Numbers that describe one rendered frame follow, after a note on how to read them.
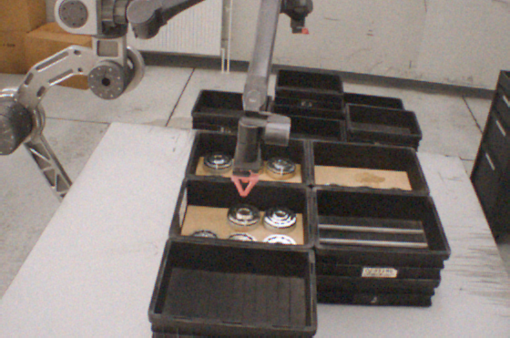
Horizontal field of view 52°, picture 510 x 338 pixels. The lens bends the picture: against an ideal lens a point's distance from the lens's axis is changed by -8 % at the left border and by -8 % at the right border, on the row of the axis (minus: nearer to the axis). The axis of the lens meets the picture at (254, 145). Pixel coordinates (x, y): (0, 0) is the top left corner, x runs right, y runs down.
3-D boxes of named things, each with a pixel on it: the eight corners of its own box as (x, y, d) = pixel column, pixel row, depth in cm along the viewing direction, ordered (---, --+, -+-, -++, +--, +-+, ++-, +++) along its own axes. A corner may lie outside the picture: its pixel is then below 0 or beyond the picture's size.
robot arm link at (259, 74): (265, -19, 159) (265, -40, 148) (285, -16, 158) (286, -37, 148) (241, 117, 147) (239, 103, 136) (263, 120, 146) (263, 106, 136)
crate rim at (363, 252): (313, 254, 150) (314, 248, 149) (310, 192, 176) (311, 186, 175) (450, 261, 150) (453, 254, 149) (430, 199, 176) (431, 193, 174)
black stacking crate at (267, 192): (168, 268, 156) (168, 238, 150) (184, 207, 181) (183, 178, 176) (308, 279, 155) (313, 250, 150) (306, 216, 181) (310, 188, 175)
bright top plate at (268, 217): (261, 225, 169) (261, 223, 168) (266, 205, 177) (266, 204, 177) (294, 229, 168) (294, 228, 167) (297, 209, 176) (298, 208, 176)
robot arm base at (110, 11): (107, 25, 158) (106, -14, 152) (133, 26, 158) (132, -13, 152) (96, 35, 151) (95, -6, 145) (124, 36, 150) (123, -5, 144)
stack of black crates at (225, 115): (189, 186, 307) (189, 113, 285) (199, 158, 333) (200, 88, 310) (262, 194, 305) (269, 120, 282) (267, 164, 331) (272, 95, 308)
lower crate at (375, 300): (304, 305, 161) (309, 277, 155) (302, 241, 187) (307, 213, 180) (432, 310, 160) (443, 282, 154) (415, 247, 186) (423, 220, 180)
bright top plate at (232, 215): (228, 224, 168) (228, 223, 167) (227, 204, 176) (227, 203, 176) (261, 224, 169) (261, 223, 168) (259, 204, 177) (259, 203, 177)
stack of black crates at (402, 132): (336, 200, 303) (348, 128, 281) (334, 171, 329) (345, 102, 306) (405, 207, 301) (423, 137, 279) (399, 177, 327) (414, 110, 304)
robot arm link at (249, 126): (240, 110, 141) (238, 121, 136) (268, 114, 141) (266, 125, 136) (239, 135, 145) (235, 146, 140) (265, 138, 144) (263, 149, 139)
